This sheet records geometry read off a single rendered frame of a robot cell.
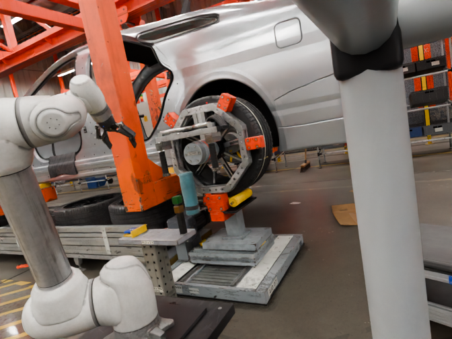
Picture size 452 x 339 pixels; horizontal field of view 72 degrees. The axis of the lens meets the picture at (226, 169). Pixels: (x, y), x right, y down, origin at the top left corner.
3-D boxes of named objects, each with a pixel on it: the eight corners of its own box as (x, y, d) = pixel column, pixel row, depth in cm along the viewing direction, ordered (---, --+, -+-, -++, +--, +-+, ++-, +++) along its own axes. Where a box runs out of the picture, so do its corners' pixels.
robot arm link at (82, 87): (105, 95, 142) (78, 107, 140) (88, 66, 129) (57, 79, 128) (109, 109, 135) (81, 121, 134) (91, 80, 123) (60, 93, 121)
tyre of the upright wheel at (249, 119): (237, 208, 226) (294, 136, 197) (222, 218, 206) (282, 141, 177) (175, 150, 241) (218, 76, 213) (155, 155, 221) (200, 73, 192)
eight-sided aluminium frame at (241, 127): (257, 187, 188) (241, 97, 181) (253, 190, 182) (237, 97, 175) (183, 193, 214) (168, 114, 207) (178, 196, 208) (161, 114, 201)
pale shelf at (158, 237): (196, 233, 173) (195, 228, 173) (178, 245, 158) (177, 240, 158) (138, 233, 194) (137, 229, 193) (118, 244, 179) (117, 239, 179)
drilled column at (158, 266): (179, 303, 185) (165, 235, 179) (169, 313, 176) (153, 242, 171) (165, 301, 189) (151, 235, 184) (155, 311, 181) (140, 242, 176)
